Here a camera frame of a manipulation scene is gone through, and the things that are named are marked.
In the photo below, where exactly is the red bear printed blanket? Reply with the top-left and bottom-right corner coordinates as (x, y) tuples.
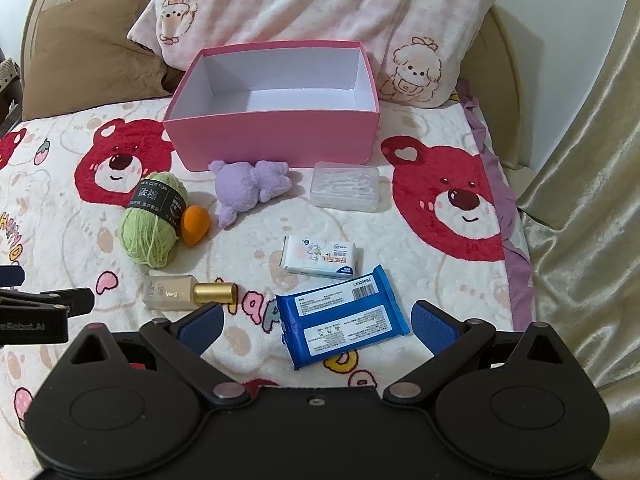
(0, 90), (538, 441)

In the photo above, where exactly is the white wet wipes pack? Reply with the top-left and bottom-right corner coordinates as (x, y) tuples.
(278, 235), (362, 279)

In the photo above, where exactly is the orange makeup sponge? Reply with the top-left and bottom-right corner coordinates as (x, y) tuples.
(180, 205), (213, 247)

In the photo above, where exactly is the gold satin curtain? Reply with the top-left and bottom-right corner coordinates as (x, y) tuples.
(517, 0), (640, 411)

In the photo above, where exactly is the purple plush toy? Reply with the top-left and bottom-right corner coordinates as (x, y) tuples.
(208, 159), (293, 230)

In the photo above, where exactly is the clear cotton swab box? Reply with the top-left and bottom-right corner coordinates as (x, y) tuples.
(308, 161), (381, 212)

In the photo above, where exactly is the brown pillow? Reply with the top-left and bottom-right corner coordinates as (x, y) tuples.
(20, 0), (183, 121)

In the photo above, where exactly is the beige bed headboard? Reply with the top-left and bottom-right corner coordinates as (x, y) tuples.
(20, 0), (538, 173)

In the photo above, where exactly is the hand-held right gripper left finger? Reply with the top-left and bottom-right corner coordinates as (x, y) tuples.
(67, 303), (249, 407)

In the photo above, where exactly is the pink puppy print pillow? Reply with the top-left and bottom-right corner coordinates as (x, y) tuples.
(126, 0), (516, 110)

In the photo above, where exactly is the foundation bottle with gold cap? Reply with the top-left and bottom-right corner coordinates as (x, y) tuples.
(142, 276), (237, 311)

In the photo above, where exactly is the white mesh basket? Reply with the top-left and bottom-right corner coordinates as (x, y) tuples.
(0, 57), (21, 93)

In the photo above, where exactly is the blue wet wipes pack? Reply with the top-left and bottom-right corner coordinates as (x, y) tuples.
(275, 264), (412, 372)

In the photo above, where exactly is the pink cardboard box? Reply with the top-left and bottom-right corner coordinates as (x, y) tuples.
(162, 40), (382, 173)

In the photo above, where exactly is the green yarn ball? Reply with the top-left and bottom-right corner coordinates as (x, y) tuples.
(118, 171), (189, 268)

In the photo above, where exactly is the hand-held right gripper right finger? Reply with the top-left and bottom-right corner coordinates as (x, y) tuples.
(382, 300), (576, 407)

